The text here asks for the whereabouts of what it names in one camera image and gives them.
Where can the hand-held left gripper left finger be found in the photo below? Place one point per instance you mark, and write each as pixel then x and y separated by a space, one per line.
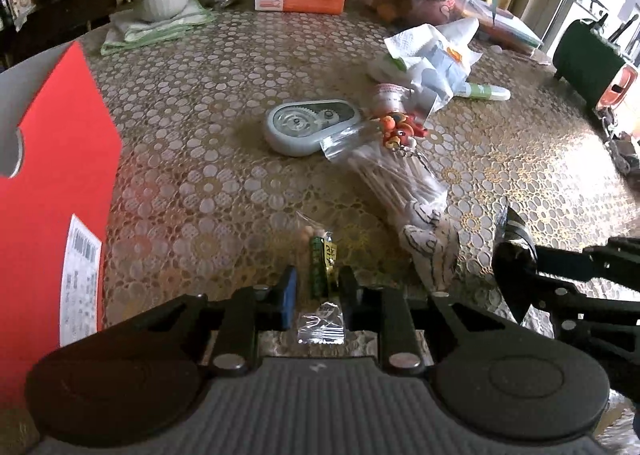
pixel 288 297

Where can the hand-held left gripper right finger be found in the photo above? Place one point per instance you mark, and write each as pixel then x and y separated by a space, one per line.
pixel 348 300

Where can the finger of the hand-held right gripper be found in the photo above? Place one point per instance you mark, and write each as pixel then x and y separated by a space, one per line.
pixel 580 307
pixel 575 262

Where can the black shiny packet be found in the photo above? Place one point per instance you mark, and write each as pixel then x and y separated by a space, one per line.
pixel 511 250

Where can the red cardboard box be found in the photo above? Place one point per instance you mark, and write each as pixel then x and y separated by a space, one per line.
pixel 50 160

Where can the white patterned pouch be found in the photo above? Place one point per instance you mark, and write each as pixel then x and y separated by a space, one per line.
pixel 432 250

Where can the bag of cotton swabs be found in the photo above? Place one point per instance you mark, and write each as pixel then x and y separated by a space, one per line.
pixel 395 185

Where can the grey correction tape dispenser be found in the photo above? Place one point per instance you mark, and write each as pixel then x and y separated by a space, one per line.
pixel 300 127

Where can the orange white box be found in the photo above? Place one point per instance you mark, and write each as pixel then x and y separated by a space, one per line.
pixel 620 87

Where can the white green tube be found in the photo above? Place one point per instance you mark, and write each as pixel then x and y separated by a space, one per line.
pixel 482 92

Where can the crumpled pink white packet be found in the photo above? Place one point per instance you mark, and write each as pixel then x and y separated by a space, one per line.
pixel 391 96

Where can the plastic-wrapped colourful books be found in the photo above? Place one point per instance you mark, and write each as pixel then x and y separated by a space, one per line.
pixel 505 27

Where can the white plastic bag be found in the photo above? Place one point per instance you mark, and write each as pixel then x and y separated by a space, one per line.
pixel 435 60

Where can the orange fruit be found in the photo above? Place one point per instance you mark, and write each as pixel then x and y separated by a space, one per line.
pixel 386 11

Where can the folded green cloth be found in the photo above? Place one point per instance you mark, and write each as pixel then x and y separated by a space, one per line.
pixel 150 32

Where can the grey-green ceramic bowl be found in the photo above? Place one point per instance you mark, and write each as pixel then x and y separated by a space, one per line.
pixel 160 5

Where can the dark wooden sideboard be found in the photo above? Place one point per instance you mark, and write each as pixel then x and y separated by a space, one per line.
pixel 65 10

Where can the floral gift bag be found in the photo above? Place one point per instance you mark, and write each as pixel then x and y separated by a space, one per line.
pixel 20 0

